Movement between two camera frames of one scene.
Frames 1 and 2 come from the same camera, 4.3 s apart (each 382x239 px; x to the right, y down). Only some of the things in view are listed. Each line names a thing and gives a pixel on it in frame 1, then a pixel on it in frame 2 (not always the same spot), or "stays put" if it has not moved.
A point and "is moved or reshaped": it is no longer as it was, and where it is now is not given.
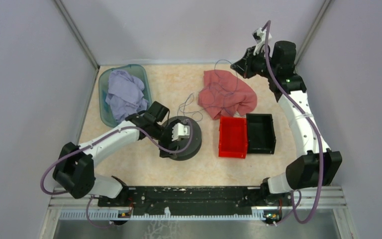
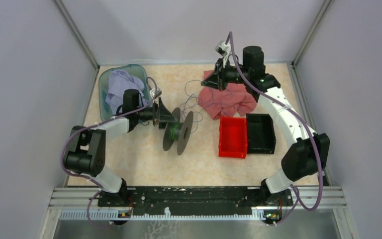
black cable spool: (188, 148) is moved or reshaped
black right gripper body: (255, 64) -> (229, 74)
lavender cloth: (125, 96) stays put
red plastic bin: (233, 137) stays put
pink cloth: (222, 94) stays put
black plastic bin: (261, 137) stays put
